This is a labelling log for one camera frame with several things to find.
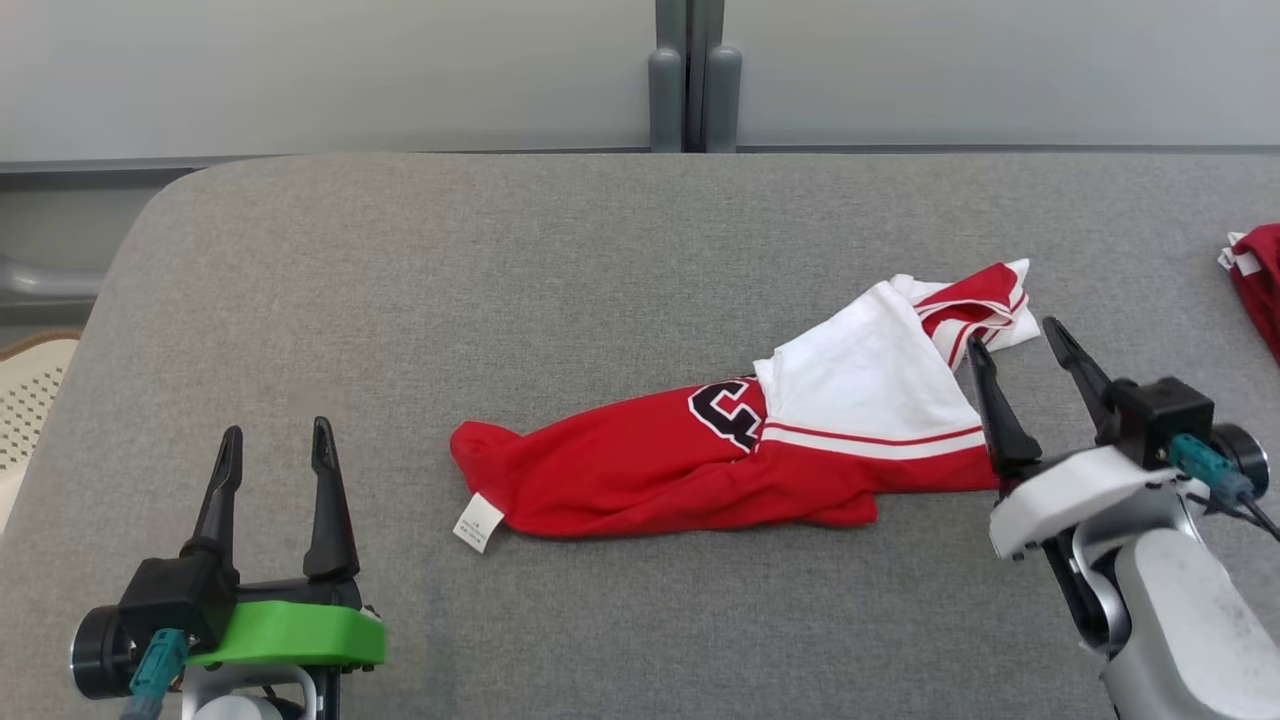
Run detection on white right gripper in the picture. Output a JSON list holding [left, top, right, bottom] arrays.
[[966, 317, 1187, 562]]

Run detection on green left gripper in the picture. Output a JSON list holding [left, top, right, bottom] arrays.
[[181, 417, 388, 671]]

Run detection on red printed t-shirt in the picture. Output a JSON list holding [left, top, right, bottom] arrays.
[[1217, 223, 1280, 364]]

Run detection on red and white jersey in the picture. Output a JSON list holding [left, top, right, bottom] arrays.
[[450, 258, 1041, 554]]

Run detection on cream perforated laundry basket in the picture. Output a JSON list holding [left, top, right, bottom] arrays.
[[0, 332, 83, 531]]

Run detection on grey metal pipe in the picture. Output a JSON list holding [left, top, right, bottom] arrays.
[[0, 255, 106, 301]]

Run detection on teal plug right arm cable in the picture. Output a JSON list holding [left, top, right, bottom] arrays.
[[1168, 433, 1280, 546]]

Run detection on teal plug arm cable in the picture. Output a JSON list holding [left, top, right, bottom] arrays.
[[120, 628, 191, 720], [1168, 433, 1280, 546]]

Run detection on teal plug left arm cable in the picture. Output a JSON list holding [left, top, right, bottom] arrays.
[[120, 628, 191, 720]]

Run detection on grey window frame post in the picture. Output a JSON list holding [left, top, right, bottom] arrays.
[[648, 0, 743, 154]]

